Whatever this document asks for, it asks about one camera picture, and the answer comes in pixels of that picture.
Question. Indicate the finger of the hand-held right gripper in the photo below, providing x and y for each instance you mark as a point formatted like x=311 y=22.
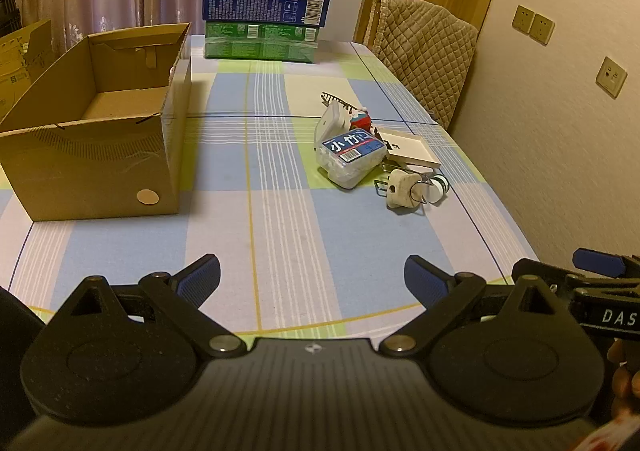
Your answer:
x=550 y=273
x=595 y=259

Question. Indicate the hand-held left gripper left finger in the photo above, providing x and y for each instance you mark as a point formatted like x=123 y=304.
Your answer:
x=200 y=278

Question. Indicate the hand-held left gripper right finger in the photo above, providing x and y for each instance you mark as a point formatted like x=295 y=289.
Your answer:
x=425 y=281

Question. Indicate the white tray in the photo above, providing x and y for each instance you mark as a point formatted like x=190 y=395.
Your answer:
x=407 y=146

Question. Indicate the brown cardboard box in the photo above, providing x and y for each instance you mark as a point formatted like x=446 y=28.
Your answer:
x=90 y=171

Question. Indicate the red and white cat toy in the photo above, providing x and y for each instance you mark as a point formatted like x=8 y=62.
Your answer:
x=361 y=121

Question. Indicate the tortoiseshell hair claw clip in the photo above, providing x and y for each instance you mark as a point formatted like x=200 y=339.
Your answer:
x=342 y=102

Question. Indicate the person's right forearm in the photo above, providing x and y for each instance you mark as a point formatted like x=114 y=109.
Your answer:
x=617 y=433

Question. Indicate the person's right hand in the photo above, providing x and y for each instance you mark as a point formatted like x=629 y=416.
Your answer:
x=625 y=381

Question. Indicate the clear plastic box blue label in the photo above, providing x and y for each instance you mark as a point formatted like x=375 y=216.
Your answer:
x=350 y=161

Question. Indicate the chair with quilted cover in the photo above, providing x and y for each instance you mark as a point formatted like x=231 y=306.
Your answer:
x=425 y=56

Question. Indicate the bright green box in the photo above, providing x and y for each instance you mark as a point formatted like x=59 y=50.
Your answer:
x=260 y=46

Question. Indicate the blue printed box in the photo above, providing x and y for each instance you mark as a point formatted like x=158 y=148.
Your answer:
x=260 y=3

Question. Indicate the printed cardboard carton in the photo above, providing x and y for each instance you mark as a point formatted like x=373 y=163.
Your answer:
x=20 y=56

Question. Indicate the beige wall socket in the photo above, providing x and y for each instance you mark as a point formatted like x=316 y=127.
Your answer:
x=522 y=19
x=542 y=28
x=611 y=76

